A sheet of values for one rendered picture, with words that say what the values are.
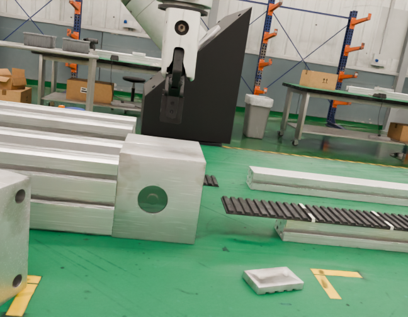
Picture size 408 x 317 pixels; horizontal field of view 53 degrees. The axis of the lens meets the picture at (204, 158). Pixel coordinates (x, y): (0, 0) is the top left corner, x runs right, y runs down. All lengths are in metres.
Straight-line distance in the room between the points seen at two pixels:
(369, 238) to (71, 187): 0.36
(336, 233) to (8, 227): 0.37
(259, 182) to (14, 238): 0.44
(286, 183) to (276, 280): 0.32
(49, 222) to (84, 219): 0.04
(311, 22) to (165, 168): 8.29
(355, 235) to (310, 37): 8.21
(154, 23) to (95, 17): 7.20
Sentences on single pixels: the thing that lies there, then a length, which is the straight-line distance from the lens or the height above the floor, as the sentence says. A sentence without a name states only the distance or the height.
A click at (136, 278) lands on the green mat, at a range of 0.39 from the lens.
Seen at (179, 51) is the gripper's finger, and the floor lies 0.98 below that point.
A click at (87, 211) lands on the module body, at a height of 0.81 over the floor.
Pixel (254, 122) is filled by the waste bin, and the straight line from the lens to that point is 5.59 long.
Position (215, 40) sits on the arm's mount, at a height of 1.02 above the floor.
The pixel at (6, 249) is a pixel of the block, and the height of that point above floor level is 0.83.
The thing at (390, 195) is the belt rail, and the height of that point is 0.79.
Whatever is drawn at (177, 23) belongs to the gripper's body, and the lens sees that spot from 0.61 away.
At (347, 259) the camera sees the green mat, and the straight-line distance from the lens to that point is 0.51.
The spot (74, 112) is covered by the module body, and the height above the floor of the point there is 0.86.
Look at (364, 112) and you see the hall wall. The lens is 9.25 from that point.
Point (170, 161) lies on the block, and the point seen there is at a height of 0.87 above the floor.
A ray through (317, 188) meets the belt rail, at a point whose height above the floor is 0.79.
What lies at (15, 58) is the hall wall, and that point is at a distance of 8.54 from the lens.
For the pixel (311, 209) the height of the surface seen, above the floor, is 0.81.
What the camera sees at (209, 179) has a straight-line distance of 0.68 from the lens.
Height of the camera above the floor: 0.98
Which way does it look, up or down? 14 degrees down
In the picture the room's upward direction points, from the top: 8 degrees clockwise
